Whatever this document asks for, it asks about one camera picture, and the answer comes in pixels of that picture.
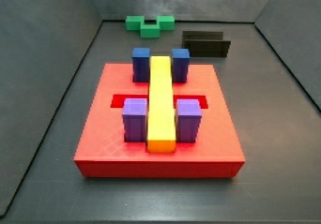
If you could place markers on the purple block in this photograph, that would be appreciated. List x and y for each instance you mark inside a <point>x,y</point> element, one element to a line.
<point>136,119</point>
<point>189,115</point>

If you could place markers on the red base board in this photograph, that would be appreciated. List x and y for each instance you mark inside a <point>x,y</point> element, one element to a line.
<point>106,156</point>

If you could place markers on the green U-shaped object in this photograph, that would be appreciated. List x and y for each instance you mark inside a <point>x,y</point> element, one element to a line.
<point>151,29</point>

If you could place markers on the black fixture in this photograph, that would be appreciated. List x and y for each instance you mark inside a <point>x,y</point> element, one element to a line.
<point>207,44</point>

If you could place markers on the purple right block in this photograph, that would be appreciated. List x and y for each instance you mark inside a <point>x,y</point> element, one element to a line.
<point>189,115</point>

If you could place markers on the purple left block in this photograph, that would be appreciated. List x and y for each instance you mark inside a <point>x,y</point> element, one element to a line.
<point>136,119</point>

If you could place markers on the dark blue right block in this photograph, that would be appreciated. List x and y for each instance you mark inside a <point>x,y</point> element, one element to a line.
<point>180,64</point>

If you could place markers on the dark blue block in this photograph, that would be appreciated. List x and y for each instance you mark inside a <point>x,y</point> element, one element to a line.
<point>180,64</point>
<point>141,64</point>

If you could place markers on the dark blue left block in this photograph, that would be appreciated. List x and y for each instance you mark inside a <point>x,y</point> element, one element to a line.
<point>141,64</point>

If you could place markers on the yellow long bar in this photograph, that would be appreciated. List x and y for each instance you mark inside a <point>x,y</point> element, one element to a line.
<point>161,138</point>

